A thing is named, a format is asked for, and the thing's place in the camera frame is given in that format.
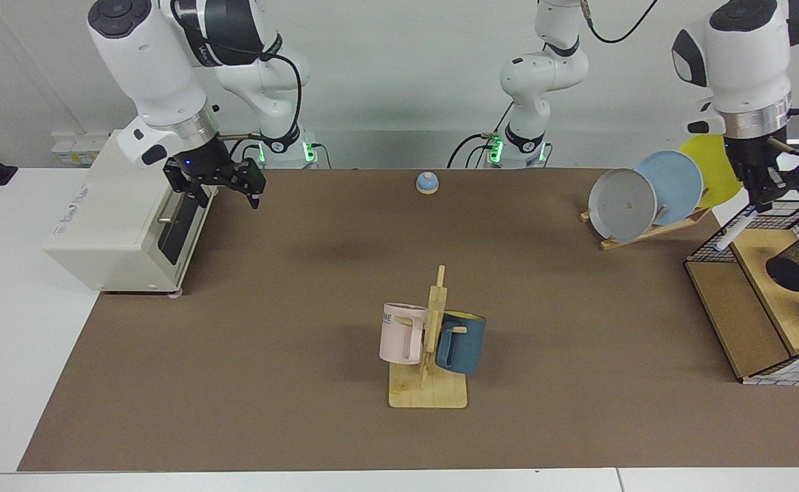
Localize pale toaster oven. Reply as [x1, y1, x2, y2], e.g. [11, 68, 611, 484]
[42, 130, 221, 299]

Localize wire basket with wooden floor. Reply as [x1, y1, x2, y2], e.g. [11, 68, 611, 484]
[685, 199, 799, 387]

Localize brown table cloth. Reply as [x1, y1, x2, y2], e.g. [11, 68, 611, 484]
[18, 168, 799, 472]

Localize grey plate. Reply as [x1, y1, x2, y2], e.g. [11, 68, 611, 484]
[588, 168, 658, 243]

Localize pink cup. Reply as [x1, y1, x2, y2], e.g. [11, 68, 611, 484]
[379, 303, 429, 366]

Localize teal cup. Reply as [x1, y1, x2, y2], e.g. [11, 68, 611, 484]
[435, 311, 487, 375]

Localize light blue plate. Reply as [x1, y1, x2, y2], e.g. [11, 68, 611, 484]
[635, 150, 704, 226]

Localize black base cables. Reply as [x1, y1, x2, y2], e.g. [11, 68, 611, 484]
[447, 102, 509, 169]

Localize wooden cup stand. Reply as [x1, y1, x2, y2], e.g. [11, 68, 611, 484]
[389, 265, 469, 409]

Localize yellow plate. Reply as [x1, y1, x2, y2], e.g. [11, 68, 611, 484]
[678, 134, 744, 209]

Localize wooden plate rack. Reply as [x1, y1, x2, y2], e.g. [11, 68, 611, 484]
[580, 205, 713, 251]

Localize blue and white marker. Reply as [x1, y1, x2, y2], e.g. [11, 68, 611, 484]
[714, 205, 759, 255]

